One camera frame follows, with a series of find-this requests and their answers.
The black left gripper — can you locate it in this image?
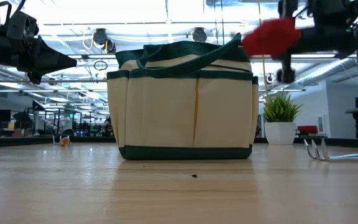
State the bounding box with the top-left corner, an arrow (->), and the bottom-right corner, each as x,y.
0,30 -> 78,84

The red garden glove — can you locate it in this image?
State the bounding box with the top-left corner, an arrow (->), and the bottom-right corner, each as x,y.
242,17 -> 303,60

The wooden-handled garden trowel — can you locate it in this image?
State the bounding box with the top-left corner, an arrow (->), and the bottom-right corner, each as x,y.
52,135 -> 71,147

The metal hand rake wooden handle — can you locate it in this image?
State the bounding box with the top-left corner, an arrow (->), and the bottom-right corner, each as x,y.
303,138 -> 358,162

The cream canvas bag green trim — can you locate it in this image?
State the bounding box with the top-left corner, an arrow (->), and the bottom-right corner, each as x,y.
106,32 -> 260,161

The long fluorescent light strip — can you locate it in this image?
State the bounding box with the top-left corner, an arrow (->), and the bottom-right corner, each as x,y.
249,53 -> 337,60

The green plant in white pot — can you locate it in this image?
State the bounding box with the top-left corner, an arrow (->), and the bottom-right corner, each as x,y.
262,92 -> 303,146

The grey ribbed ventilation duct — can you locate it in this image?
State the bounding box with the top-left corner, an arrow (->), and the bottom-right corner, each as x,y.
286,57 -> 358,88

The black frame workstation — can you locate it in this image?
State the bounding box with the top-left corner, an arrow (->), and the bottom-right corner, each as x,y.
26,99 -> 85,138

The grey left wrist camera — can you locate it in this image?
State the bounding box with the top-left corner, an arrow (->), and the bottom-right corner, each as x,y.
6,11 -> 40,47

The black hanging cable ring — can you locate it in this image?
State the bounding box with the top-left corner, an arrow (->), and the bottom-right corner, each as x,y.
93,60 -> 109,72

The black aluminium table frame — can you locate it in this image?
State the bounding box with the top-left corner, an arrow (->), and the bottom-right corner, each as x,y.
0,136 -> 358,149

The thin black hanging cable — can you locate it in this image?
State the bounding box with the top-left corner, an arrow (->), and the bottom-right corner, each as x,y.
220,0 -> 225,37

